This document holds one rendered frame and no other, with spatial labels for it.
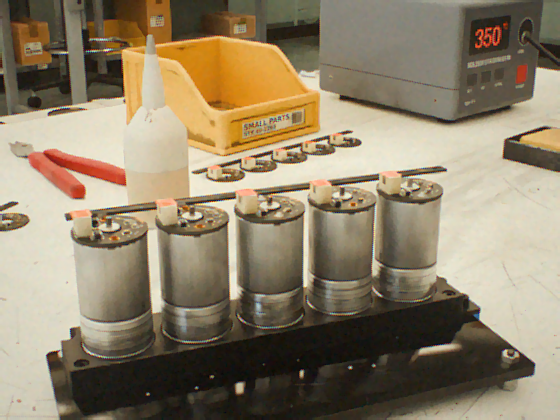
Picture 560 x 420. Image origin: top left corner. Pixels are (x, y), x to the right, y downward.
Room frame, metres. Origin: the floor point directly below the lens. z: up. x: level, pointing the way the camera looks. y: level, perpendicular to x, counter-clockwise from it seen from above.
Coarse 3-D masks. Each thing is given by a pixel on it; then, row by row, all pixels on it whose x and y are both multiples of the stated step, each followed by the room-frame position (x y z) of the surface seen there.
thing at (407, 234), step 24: (384, 216) 0.28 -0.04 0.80; (408, 216) 0.27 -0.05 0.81; (432, 216) 0.27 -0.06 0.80; (384, 240) 0.28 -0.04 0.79; (408, 240) 0.27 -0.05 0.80; (432, 240) 0.28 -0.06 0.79; (384, 264) 0.28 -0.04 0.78; (408, 264) 0.27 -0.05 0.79; (432, 264) 0.28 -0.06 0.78; (384, 288) 0.28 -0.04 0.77; (408, 288) 0.27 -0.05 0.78; (432, 288) 0.28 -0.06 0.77
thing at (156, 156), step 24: (144, 72) 0.41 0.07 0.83; (144, 96) 0.41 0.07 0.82; (144, 120) 0.40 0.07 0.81; (168, 120) 0.40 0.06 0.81; (144, 144) 0.40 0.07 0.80; (168, 144) 0.40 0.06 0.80; (144, 168) 0.40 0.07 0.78; (168, 168) 0.40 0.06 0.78; (144, 192) 0.40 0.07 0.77; (168, 192) 0.40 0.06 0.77; (144, 216) 0.40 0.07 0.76
